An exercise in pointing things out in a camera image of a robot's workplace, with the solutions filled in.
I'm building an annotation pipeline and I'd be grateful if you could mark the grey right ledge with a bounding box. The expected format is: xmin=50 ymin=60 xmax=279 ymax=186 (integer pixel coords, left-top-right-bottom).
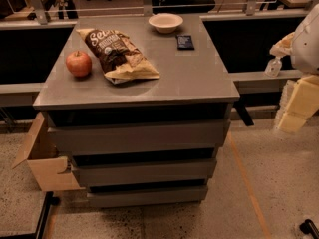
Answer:
xmin=230 ymin=70 xmax=302 ymax=94

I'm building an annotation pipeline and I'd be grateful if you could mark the red apple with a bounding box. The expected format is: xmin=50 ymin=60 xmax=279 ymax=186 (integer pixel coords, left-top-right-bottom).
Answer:
xmin=66 ymin=51 xmax=92 ymax=78

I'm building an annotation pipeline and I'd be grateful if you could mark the dark blue snack packet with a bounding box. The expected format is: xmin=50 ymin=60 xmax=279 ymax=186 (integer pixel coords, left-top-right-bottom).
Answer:
xmin=176 ymin=35 xmax=194 ymax=50

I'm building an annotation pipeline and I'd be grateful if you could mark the grey top drawer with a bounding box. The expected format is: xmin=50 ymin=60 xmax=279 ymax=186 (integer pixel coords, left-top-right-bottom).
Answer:
xmin=48 ymin=119 xmax=230 ymax=155

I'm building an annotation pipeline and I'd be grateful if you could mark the grey bottom drawer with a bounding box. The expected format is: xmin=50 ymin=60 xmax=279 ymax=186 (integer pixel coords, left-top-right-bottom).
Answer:
xmin=87 ymin=185 xmax=208 ymax=208

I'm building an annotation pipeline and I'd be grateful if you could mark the grey drawer cabinet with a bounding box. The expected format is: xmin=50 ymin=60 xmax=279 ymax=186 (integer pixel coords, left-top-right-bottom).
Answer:
xmin=34 ymin=15 xmax=239 ymax=194

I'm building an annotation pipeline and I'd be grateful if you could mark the black floor bracket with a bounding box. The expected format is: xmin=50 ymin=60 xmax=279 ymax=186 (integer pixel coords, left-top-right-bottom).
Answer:
xmin=299 ymin=219 xmax=319 ymax=239

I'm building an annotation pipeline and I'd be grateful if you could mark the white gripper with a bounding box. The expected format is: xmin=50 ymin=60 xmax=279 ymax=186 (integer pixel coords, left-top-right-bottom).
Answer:
xmin=269 ymin=32 xmax=319 ymax=133

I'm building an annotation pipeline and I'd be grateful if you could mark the grey ledge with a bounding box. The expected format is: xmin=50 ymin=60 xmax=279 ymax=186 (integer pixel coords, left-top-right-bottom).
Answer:
xmin=230 ymin=70 xmax=302 ymax=94
xmin=0 ymin=83 xmax=43 ymax=107

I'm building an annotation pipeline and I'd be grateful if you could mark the brown chip bag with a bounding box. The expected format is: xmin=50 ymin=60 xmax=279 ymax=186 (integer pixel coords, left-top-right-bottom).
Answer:
xmin=77 ymin=29 xmax=160 ymax=85

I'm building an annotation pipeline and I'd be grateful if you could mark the grey middle drawer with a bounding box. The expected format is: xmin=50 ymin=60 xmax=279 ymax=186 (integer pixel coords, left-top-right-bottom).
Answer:
xmin=72 ymin=158 xmax=216 ymax=187

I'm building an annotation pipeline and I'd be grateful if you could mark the grey drawer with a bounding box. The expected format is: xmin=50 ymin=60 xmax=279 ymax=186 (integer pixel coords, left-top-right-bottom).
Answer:
xmin=48 ymin=119 xmax=230 ymax=155
xmin=87 ymin=185 xmax=208 ymax=208
xmin=72 ymin=158 xmax=216 ymax=187

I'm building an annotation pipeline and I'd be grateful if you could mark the metal glass railing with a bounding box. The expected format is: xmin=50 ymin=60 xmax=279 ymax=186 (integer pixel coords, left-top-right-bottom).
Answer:
xmin=0 ymin=0 xmax=318 ymax=25

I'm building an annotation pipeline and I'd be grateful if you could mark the clear sanitizer pump bottle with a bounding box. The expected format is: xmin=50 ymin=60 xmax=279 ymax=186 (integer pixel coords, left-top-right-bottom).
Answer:
xmin=264 ymin=57 xmax=282 ymax=77

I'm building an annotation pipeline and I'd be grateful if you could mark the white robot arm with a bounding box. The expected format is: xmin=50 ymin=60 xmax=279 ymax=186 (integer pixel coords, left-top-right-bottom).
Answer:
xmin=268 ymin=5 xmax=319 ymax=133

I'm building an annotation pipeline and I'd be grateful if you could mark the open cardboard box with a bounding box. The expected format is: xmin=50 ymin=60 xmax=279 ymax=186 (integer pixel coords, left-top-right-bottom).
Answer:
xmin=12 ymin=113 xmax=81 ymax=192

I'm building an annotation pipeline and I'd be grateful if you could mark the white paper bowl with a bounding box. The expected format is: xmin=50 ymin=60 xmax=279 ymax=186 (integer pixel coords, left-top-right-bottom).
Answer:
xmin=149 ymin=13 xmax=183 ymax=34

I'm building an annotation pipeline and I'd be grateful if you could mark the grey left ledge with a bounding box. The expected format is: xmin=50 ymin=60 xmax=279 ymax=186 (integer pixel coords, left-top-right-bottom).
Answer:
xmin=0 ymin=83 xmax=43 ymax=107

